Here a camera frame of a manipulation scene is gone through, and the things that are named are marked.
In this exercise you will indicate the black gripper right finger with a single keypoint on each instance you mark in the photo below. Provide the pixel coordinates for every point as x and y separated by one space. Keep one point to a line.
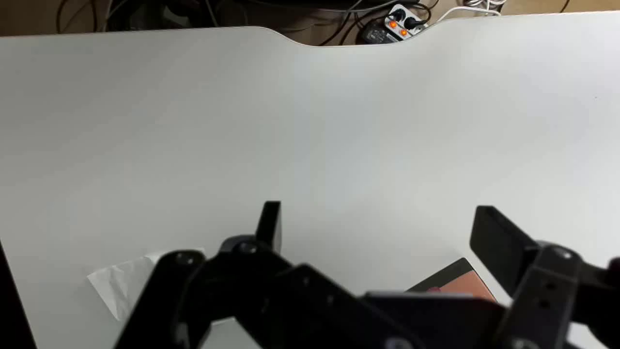
554 291

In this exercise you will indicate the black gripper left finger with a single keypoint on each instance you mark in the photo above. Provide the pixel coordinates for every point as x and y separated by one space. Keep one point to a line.
257 291

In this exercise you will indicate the brown pink tissue box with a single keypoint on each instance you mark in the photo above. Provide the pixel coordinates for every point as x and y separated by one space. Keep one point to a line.
461 281

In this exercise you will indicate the clear plastic bag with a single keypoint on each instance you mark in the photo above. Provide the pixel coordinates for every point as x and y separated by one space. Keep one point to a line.
112 283

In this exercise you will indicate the black power adapter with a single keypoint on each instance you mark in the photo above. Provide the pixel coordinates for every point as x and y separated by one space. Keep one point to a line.
377 33

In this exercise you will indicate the white orange power strip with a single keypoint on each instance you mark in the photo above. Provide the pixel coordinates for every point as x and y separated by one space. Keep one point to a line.
403 20

